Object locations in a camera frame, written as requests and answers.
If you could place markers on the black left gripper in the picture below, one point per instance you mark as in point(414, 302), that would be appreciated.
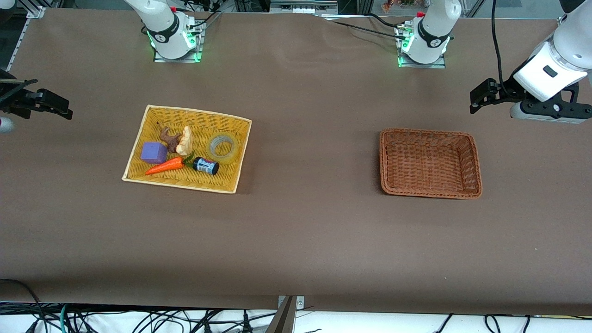
point(507, 88)

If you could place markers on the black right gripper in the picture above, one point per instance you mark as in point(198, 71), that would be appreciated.
point(14, 102)

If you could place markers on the clear yellowish tape roll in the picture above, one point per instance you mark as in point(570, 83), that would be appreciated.
point(234, 150)

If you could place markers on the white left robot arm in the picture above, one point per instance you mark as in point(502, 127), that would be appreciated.
point(566, 51)

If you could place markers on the brown wicker basket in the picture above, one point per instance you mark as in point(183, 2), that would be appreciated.
point(430, 162)

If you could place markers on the purple foam cube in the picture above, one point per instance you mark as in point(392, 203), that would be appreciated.
point(153, 152)

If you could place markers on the brown ginger root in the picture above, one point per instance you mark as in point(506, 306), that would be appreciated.
point(170, 141)

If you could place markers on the orange toy carrot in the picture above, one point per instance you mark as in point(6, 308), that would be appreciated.
point(164, 166)

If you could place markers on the beige ginger piece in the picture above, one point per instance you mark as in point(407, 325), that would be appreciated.
point(185, 141)

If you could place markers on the small black blue-label bottle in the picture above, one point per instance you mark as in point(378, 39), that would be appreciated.
point(206, 165)

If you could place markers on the yellow wicker basket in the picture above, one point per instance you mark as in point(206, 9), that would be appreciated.
point(222, 178)

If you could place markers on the grey control box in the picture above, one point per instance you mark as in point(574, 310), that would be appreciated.
point(300, 5)

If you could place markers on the dark grey angled bar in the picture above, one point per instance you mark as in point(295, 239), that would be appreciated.
point(283, 319)

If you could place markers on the aluminium frame rail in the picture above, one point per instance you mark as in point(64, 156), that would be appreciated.
point(18, 44)

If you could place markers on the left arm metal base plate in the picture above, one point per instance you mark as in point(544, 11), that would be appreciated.
point(401, 60)

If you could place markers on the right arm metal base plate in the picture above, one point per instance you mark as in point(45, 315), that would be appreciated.
point(198, 44)

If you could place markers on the metal table edge bracket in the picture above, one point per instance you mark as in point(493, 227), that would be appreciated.
point(300, 303)

